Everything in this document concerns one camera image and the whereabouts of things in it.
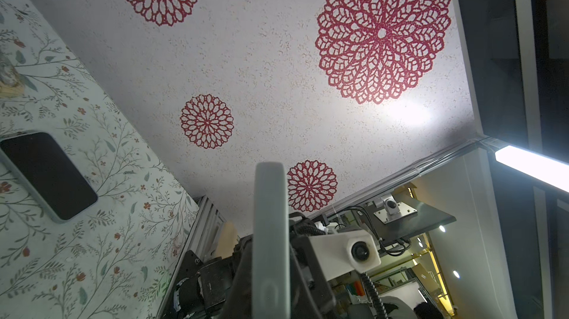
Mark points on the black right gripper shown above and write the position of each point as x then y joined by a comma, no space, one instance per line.
310,293

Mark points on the black phone pale green case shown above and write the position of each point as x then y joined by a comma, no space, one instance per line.
271,247

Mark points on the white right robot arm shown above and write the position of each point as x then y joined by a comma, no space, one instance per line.
392,307

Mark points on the black phone white case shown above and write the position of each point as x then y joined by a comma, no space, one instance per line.
51,178

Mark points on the map print glasses case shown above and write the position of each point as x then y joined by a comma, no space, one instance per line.
11,81

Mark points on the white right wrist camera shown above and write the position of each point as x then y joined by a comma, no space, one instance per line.
341,253

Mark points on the white external camera on bracket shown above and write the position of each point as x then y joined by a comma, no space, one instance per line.
392,210

